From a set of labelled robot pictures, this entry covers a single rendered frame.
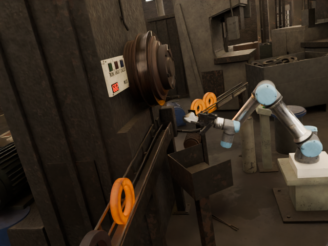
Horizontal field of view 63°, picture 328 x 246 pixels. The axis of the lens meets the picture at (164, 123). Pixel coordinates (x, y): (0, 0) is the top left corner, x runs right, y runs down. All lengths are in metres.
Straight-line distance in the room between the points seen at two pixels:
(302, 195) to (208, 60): 2.86
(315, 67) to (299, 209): 2.29
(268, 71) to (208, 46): 1.12
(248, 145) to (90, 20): 1.70
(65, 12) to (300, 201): 1.81
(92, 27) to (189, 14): 3.21
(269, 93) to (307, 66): 2.30
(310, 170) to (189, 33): 3.10
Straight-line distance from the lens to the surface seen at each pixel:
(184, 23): 4.46
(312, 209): 2.15
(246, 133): 2.44
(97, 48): 1.35
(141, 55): 1.56
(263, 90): 1.67
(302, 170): 1.94
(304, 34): 5.38
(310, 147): 1.80
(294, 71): 3.86
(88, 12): 1.36
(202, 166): 1.48
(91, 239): 0.92
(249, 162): 2.55
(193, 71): 4.51
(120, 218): 1.11
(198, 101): 2.19
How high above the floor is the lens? 1.28
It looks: 17 degrees down
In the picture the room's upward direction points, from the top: 10 degrees counter-clockwise
